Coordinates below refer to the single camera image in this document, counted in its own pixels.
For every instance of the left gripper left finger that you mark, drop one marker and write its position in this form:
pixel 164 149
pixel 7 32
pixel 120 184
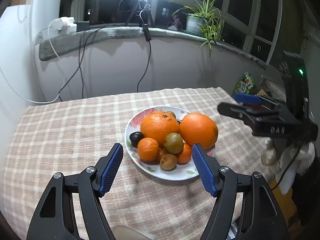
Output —
pixel 54 216

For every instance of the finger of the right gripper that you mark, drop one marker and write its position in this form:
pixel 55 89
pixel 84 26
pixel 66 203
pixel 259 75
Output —
pixel 235 113
pixel 247 99

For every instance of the small mandarin with stem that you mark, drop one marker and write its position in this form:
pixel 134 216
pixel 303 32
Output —
pixel 184 156

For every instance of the medium orange mandarin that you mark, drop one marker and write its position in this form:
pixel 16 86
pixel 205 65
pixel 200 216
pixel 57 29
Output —
pixel 148 149

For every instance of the tiny orange mandarin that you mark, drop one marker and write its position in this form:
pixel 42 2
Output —
pixel 160 154

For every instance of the right gloved hand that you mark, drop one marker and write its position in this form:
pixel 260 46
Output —
pixel 293 160

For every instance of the green snack bag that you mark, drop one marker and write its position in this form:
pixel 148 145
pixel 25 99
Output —
pixel 246 84

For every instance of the striped trousers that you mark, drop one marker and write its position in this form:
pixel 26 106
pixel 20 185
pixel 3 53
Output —
pixel 232 231

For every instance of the large orange right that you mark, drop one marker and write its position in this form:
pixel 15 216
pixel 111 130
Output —
pixel 199 128

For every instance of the large orange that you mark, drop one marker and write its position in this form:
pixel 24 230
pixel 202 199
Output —
pixel 157 125
pixel 199 128

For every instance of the green-brown fruit back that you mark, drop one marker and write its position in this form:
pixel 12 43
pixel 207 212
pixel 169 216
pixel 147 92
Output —
pixel 173 143

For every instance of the pink plaid tablecloth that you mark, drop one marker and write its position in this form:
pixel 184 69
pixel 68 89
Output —
pixel 68 137

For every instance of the large orange left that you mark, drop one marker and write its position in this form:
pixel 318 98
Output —
pixel 157 125

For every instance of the potted spider plant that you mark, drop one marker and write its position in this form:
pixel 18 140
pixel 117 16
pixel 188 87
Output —
pixel 211 21

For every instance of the floral white plate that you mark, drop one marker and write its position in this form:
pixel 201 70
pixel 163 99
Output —
pixel 180 172

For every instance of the brown kiwi right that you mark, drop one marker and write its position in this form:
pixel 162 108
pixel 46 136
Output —
pixel 168 162

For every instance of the dark plum front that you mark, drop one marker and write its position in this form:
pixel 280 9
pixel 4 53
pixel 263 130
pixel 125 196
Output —
pixel 135 138

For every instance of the white power adapter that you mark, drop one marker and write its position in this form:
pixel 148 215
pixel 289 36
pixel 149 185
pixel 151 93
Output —
pixel 64 25

